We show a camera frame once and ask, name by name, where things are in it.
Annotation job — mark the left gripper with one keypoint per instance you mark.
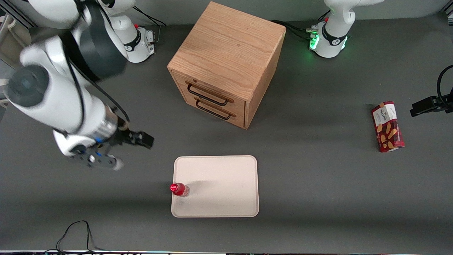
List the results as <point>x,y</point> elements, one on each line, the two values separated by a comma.
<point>429,105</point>

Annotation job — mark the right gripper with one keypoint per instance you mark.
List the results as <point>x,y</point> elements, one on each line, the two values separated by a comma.
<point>124,136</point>

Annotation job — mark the red coke bottle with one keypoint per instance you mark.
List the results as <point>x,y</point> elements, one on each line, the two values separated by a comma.
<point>178,189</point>

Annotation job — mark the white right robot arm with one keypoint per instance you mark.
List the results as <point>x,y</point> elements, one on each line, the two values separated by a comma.
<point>53,95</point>

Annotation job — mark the beige plastic tray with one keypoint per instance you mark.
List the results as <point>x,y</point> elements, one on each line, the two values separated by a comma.
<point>219,184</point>

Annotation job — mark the red shortbread cookie box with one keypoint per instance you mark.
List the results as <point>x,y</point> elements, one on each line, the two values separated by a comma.
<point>387,127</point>

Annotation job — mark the wooden drawer front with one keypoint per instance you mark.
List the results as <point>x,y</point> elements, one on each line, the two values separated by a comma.
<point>187,102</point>
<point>237,102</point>

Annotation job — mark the wooden two-drawer cabinet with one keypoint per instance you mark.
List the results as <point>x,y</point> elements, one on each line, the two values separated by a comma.
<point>226,46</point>

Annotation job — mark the white plastic object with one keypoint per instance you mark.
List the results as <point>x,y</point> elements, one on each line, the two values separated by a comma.
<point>10,39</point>

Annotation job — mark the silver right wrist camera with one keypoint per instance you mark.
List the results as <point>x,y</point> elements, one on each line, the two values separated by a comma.
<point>106,163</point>

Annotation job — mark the aluminium frame rail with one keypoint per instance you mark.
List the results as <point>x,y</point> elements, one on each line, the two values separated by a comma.
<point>449,13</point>
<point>17,17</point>

